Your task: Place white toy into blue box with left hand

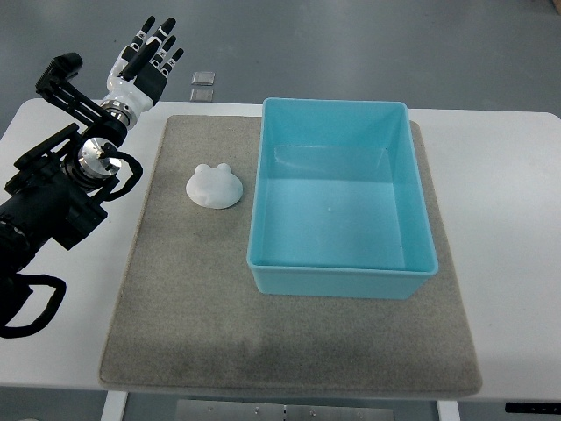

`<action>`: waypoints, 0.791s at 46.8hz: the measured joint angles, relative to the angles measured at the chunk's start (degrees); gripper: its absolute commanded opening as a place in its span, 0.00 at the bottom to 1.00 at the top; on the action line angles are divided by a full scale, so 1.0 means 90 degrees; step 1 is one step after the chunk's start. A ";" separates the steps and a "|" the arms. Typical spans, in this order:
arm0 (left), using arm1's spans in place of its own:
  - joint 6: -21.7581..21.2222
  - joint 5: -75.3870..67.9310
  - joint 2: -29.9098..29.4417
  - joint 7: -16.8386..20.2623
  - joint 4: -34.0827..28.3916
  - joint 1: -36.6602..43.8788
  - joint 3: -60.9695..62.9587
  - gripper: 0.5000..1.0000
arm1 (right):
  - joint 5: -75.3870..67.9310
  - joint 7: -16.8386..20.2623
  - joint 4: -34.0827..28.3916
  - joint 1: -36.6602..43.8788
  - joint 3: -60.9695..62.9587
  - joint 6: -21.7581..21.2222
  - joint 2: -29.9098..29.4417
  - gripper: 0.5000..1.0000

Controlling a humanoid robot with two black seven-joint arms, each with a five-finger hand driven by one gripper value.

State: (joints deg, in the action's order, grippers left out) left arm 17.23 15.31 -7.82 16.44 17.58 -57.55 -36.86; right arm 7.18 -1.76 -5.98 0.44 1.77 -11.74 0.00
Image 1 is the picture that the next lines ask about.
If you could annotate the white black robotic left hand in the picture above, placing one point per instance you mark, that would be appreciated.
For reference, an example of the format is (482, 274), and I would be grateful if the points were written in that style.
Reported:
(139, 75)

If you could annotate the lower metal floor plate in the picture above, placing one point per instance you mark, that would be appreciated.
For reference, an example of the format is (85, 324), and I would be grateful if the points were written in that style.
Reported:
(202, 95)

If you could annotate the white frog toy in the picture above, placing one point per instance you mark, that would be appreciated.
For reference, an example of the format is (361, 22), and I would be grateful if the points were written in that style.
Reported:
(214, 188)

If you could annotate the metal table base plate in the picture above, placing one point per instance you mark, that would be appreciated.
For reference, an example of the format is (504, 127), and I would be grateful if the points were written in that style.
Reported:
(208, 410)

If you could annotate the blue plastic box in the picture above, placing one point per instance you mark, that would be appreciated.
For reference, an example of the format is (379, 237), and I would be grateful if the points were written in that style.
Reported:
(339, 207)

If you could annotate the black table control panel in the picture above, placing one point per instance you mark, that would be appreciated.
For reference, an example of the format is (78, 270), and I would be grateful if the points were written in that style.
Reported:
(534, 408)

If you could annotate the grey felt mat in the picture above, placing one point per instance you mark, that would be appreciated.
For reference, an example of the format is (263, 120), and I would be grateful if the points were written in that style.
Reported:
(190, 318)

